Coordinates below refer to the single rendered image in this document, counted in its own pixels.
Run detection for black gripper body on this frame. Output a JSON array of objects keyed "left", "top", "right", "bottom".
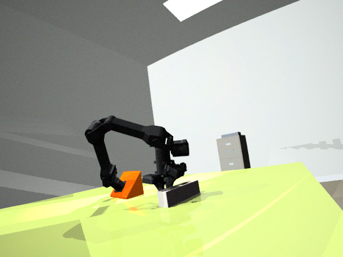
[{"left": 142, "top": 157, "right": 174, "bottom": 185}]

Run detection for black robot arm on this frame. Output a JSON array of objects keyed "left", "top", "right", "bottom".
[{"left": 85, "top": 116, "right": 189, "bottom": 193}]

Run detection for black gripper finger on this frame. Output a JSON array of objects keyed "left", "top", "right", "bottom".
[
  {"left": 154, "top": 182, "right": 166, "bottom": 191},
  {"left": 164, "top": 178, "right": 178, "bottom": 188}
]

